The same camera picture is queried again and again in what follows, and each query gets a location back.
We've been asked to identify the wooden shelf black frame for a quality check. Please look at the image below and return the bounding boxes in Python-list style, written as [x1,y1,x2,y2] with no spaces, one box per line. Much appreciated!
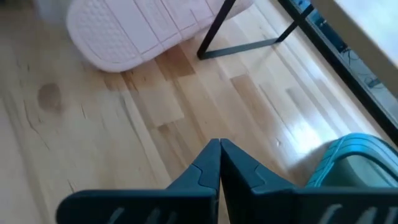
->
[197,0,398,70]

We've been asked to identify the green rubber slide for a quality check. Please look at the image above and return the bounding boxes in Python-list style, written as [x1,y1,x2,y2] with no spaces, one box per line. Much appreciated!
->
[305,133,398,189]

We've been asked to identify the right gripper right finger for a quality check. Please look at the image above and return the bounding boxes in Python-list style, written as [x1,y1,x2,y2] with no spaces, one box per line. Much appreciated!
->
[220,138,398,224]

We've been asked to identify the pink rubber slide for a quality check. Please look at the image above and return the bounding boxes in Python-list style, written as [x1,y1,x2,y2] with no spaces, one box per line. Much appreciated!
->
[65,0,254,73]

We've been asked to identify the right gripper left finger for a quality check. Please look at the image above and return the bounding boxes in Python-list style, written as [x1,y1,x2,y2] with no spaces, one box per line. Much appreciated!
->
[55,138,222,224]

